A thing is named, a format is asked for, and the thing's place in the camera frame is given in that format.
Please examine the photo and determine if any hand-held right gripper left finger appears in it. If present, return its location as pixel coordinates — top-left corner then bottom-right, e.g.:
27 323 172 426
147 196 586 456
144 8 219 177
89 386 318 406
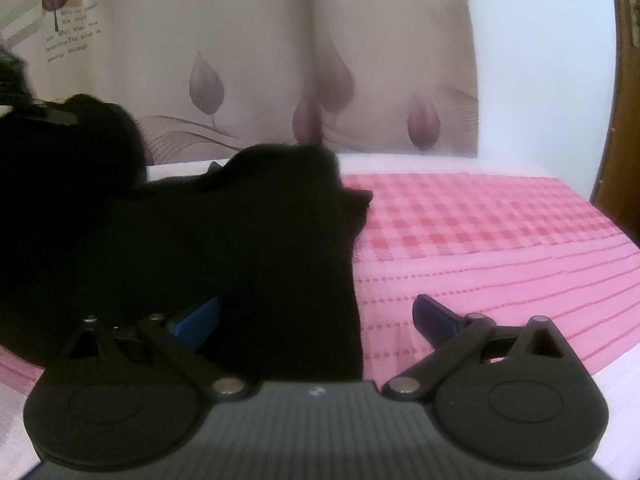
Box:
64 296 250 401

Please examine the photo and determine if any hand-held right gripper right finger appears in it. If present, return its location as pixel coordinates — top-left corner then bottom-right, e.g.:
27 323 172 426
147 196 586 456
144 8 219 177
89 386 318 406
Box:
382 293 574 402

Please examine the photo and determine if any brown wooden door frame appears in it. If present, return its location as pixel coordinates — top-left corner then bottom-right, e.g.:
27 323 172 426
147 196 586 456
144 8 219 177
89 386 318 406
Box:
589 0 640 247

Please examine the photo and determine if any pink checked bed sheet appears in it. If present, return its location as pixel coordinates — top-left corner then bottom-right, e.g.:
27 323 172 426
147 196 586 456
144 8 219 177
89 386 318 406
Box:
0 152 640 480

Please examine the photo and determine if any black cloth garment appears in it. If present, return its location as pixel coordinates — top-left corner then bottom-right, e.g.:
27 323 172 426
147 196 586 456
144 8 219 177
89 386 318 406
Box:
0 94 374 382

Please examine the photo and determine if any beige leaf print curtain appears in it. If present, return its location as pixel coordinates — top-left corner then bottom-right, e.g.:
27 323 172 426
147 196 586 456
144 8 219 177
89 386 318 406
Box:
0 0 482 167

